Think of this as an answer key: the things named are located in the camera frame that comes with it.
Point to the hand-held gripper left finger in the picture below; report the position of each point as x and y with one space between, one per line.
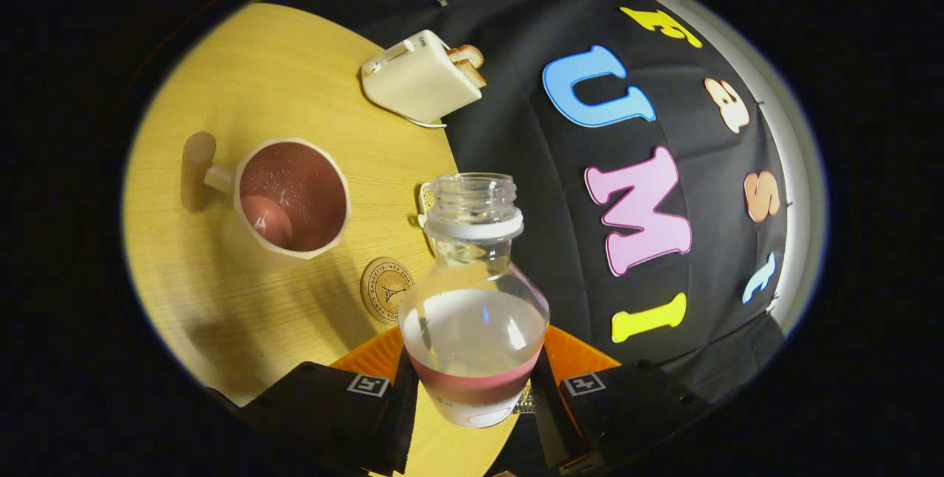
402 425

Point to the round wooden coaster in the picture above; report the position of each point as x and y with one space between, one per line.
383 289

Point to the white toaster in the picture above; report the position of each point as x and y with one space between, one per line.
420 82

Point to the black backdrop cloth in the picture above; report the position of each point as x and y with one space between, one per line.
516 130

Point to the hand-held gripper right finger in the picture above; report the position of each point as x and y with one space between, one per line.
546 418

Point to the wooden table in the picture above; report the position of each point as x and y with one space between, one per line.
221 79

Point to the clear juice bottle pink label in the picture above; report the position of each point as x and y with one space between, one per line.
472 329

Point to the white divided seed dish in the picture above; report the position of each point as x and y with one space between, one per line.
425 200

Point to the toast slice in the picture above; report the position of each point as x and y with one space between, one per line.
467 55
472 74

